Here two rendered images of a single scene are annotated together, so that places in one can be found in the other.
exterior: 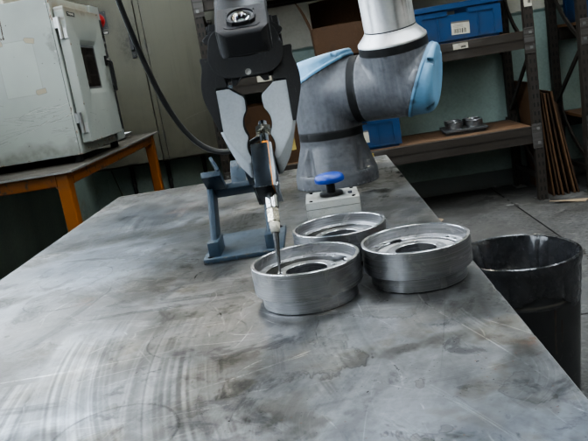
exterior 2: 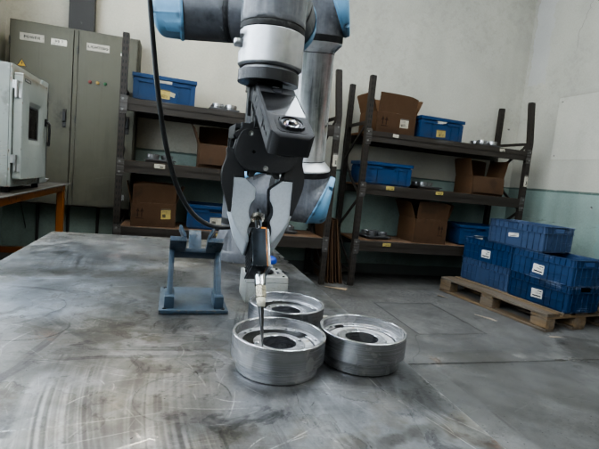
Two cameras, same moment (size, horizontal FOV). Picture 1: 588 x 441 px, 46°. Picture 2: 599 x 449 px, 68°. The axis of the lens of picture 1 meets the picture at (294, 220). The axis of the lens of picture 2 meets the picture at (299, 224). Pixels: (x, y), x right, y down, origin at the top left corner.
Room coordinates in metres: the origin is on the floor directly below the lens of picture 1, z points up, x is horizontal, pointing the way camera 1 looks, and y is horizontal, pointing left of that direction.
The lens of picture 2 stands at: (0.18, 0.15, 1.02)
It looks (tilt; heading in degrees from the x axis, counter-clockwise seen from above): 6 degrees down; 340
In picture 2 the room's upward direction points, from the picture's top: 6 degrees clockwise
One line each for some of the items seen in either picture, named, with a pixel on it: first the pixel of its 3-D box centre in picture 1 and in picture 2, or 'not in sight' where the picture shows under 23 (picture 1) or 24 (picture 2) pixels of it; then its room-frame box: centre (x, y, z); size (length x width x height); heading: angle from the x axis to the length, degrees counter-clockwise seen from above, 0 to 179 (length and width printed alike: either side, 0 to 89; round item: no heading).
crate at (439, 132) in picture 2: not in sight; (431, 130); (4.23, -2.64, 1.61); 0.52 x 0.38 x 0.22; 90
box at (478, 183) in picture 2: not in sight; (479, 176); (4.18, -3.28, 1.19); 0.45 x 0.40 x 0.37; 82
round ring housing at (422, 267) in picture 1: (416, 257); (361, 344); (0.65, -0.11, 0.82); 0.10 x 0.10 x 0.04
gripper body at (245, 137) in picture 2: (241, 20); (263, 126); (0.71, 0.02, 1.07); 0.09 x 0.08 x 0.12; 177
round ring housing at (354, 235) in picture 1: (340, 241); (285, 315); (0.75, -0.05, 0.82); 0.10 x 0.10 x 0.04
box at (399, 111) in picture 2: not in sight; (387, 116); (4.26, -2.12, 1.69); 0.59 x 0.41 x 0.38; 92
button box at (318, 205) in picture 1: (333, 208); (262, 282); (0.92, -0.06, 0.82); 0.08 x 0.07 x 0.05; 177
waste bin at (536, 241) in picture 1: (523, 323); not in sight; (1.83, -0.59, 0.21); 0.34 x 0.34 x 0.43
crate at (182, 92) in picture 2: not in sight; (164, 93); (4.39, 0.03, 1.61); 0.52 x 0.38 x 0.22; 90
